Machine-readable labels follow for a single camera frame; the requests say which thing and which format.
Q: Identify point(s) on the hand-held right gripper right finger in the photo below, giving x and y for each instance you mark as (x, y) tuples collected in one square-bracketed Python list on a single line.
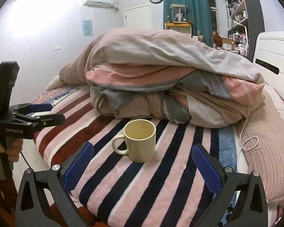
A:
[(207, 170)]

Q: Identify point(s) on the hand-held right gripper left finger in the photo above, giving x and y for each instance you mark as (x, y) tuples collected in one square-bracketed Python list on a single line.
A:
[(77, 167)]

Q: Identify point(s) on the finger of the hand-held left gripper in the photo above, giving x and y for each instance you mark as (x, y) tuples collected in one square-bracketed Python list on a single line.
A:
[(41, 107), (47, 120)]

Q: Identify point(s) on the cream ceramic cup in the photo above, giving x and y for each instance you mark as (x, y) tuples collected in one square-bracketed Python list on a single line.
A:
[(138, 140)]

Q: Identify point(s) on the person's left hand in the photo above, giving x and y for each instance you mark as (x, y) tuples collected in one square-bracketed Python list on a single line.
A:
[(13, 149)]

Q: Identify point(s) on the striped fleece blanket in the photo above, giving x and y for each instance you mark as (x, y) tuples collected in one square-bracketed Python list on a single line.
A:
[(142, 170)]

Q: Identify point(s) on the pink ribbed pillow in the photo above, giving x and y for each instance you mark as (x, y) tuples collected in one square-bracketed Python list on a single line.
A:
[(267, 146)]

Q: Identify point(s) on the folded pink grey quilt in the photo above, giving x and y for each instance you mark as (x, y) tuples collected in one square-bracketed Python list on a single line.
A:
[(170, 75)]

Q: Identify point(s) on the brown toy figure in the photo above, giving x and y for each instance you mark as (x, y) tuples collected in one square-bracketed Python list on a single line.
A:
[(217, 39)]

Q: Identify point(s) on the white door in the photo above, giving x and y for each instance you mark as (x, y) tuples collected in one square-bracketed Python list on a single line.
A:
[(137, 17)]

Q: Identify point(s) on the white headboard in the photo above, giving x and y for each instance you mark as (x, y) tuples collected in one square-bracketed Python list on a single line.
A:
[(274, 54)]

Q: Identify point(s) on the yellow white cabinet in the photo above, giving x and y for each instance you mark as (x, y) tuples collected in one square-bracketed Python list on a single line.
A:
[(178, 28)]

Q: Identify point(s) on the cluttered storage shelf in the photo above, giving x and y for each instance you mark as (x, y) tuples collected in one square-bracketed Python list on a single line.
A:
[(237, 16)]

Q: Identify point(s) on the glass display case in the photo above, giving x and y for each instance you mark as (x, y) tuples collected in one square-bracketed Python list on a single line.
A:
[(178, 13)]

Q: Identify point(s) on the teal curtain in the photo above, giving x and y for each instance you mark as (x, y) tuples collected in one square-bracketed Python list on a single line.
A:
[(191, 11)]

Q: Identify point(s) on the blue wall poster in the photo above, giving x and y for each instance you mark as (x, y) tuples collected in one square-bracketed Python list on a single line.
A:
[(87, 28)]

